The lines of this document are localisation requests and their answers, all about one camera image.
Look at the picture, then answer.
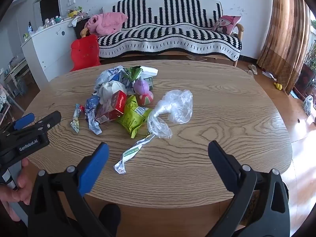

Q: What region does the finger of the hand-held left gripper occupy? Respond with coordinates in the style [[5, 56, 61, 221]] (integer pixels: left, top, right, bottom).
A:
[[0, 113, 35, 139], [10, 111, 62, 142]]

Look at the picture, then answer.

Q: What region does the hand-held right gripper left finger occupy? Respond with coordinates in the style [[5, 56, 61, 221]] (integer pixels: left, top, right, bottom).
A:
[[27, 142, 116, 237]]

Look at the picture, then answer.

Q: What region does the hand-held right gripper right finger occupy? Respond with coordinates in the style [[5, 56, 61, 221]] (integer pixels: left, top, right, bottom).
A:
[[208, 140, 290, 237]]

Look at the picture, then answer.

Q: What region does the small colourful candy wrapper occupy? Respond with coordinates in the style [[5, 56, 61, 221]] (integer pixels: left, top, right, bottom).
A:
[[71, 104, 86, 134]]

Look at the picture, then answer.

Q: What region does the blue silver foil wrapper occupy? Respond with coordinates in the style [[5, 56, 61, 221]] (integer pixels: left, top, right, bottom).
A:
[[85, 96, 103, 135]]

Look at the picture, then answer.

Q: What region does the white twisted wrapper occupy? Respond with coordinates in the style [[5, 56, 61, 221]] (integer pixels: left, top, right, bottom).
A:
[[114, 133, 155, 174]]

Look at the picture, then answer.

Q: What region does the green snack packet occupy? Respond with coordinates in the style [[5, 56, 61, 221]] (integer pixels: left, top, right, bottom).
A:
[[116, 95, 153, 139]]

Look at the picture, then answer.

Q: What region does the white tissue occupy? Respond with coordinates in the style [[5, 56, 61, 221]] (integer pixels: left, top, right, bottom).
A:
[[99, 80, 127, 104]]

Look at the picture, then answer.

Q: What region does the red carton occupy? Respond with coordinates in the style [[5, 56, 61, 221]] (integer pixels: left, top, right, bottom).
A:
[[95, 90, 127, 124]]

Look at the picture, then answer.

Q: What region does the clear plastic bag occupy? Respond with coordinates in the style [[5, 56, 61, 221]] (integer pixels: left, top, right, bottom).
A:
[[147, 89, 193, 139]]

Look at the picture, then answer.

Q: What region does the blue white wrapper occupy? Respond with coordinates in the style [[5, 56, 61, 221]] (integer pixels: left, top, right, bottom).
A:
[[93, 65, 131, 95]]

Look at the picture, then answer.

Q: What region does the torn green carton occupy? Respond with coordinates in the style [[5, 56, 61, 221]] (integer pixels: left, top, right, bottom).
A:
[[123, 65, 158, 89]]

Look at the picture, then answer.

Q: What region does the person's left hand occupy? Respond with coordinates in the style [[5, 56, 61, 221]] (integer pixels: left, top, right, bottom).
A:
[[0, 158, 32, 222]]

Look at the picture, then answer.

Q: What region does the wooden table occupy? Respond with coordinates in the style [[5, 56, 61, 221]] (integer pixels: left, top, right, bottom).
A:
[[22, 60, 293, 204]]

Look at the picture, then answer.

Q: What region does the person's black shoe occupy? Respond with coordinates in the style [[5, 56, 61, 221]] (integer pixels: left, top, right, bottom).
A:
[[99, 203, 121, 237]]

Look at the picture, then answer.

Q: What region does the white shelf unit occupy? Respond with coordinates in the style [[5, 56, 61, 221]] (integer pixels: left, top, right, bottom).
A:
[[0, 57, 27, 99]]

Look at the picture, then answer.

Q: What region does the white cabinet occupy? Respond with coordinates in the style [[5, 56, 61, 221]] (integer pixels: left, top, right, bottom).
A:
[[21, 18, 82, 83]]

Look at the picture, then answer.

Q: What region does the red bag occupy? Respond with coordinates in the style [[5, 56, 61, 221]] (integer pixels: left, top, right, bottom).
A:
[[70, 34, 101, 72]]

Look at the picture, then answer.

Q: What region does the purple red plush toy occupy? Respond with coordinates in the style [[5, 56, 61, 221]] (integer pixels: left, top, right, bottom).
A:
[[133, 77, 154, 106]]

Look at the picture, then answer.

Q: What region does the row of small bottles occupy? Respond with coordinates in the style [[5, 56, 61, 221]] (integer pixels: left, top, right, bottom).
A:
[[43, 16, 62, 26]]

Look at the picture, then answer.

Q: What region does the white paper scrap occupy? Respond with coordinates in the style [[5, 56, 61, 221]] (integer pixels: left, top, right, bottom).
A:
[[262, 71, 277, 81]]

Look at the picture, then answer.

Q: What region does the printed plastic bag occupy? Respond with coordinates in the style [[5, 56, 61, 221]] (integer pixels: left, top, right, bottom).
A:
[[303, 95, 314, 116]]

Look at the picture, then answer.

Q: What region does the pile of toys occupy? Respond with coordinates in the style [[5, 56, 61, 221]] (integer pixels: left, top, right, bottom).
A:
[[67, 6, 89, 27]]

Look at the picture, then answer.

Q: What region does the pink fleece cloth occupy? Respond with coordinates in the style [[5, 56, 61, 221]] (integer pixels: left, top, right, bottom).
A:
[[85, 12, 129, 36]]

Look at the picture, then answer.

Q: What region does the black white striped sofa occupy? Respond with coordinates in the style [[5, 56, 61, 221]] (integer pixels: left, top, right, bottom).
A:
[[97, 0, 243, 62]]

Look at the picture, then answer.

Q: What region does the wooden sofa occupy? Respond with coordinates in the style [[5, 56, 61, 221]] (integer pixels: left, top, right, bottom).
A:
[[97, 0, 246, 67]]

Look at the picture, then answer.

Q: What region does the pink cartoon cushion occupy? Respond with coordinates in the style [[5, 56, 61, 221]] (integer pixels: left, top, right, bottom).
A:
[[213, 15, 242, 35]]

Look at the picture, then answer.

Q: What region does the brown curtain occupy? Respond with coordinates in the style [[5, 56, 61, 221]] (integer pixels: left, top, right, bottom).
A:
[[257, 0, 313, 94]]

